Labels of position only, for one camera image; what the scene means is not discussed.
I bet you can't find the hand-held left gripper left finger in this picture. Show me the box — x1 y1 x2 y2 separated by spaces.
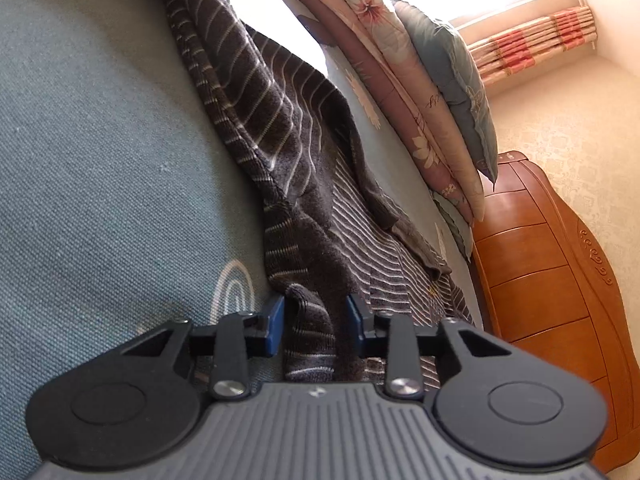
120 295 287 402

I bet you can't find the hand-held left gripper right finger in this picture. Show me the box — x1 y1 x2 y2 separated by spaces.
346 294 508 401

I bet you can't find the grey striped knit sweater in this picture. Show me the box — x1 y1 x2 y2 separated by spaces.
162 0 476 386

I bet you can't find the blue-grey flat pillow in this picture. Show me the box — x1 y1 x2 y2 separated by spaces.
432 190 476 261

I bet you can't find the wooden headboard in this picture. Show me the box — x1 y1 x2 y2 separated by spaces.
470 150 628 476

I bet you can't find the pink floral folded quilt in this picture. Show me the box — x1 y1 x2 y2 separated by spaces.
260 0 487 223

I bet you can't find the bed with blue printed sheet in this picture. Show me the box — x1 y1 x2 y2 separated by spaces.
0 0 483 466

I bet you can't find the blue-grey printed pillow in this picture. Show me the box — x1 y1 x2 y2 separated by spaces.
392 0 500 191

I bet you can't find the pink striped curtain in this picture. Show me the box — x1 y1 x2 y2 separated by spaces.
467 5 598 91

